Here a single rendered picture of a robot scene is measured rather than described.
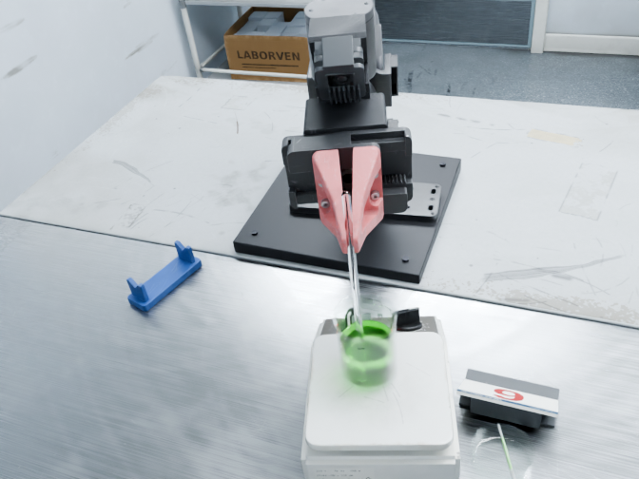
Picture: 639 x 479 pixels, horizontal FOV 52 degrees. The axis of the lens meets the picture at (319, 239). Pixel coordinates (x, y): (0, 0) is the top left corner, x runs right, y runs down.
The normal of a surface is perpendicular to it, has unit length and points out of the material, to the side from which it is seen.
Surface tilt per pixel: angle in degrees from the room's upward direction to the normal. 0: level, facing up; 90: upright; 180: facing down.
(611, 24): 90
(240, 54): 91
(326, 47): 38
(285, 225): 2
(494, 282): 0
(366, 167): 23
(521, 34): 90
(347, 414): 0
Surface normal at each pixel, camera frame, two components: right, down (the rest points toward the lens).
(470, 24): -0.35, 0.62
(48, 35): 0.93, 0.15
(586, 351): -0.11, -0.77
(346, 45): -0.10, -0.22
